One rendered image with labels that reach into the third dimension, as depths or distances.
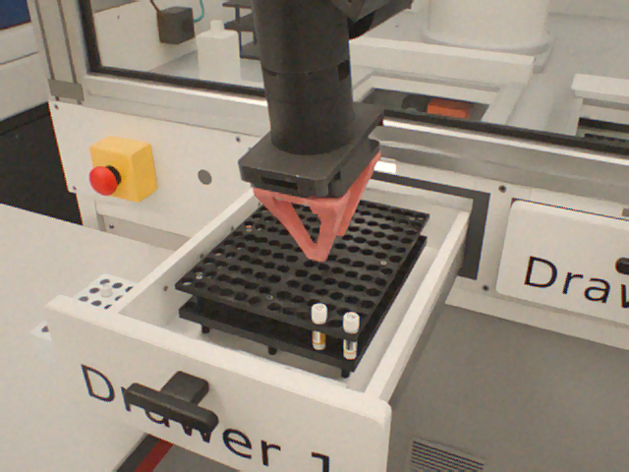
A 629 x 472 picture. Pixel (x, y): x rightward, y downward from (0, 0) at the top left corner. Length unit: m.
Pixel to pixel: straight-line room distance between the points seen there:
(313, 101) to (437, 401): 0.58
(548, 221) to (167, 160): 0.48
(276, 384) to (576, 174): 0.38
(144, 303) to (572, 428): 0.55
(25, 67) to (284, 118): 1.02
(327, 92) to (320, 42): 0.03
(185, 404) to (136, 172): 0.45
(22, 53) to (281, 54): 1.02
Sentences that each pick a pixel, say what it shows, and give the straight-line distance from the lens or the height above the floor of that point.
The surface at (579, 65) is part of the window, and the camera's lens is 0.64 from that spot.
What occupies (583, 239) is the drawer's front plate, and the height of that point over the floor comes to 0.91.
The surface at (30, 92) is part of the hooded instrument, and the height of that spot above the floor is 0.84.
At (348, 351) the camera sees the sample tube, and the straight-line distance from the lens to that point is 0.53.
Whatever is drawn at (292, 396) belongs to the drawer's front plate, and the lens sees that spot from 0.43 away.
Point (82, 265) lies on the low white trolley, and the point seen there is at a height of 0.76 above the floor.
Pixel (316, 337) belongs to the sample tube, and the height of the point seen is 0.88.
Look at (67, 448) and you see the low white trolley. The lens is 0.65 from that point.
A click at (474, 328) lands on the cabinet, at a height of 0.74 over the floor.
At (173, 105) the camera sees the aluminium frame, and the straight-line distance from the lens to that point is 0.81.
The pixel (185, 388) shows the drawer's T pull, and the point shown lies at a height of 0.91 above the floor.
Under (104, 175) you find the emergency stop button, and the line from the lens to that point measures 0.83.
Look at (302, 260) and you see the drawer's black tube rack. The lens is 0.60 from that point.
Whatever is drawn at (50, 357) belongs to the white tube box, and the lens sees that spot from 0.74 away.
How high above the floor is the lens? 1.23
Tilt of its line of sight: 31 degrees down
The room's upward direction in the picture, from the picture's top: straight up
